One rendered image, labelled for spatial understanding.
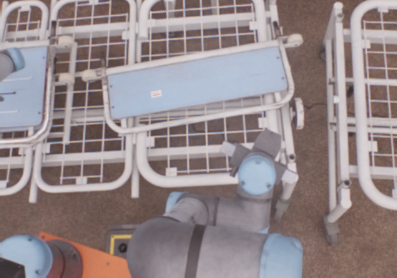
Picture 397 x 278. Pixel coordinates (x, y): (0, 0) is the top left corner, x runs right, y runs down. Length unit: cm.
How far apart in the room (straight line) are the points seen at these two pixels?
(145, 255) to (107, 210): 165
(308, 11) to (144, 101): 121
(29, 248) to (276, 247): 64
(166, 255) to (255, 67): 132
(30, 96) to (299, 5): 152
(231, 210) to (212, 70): 93
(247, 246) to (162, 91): 127
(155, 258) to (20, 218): 184
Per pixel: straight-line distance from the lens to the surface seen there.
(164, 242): 59
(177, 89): 179
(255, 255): 57
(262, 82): 179
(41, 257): 108
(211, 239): 58
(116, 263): 125
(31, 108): 189
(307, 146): 226
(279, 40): 188
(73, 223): 228
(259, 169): 93
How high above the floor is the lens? 212
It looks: 67 degrees down
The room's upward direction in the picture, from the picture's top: 12 degrees counter-clockwise
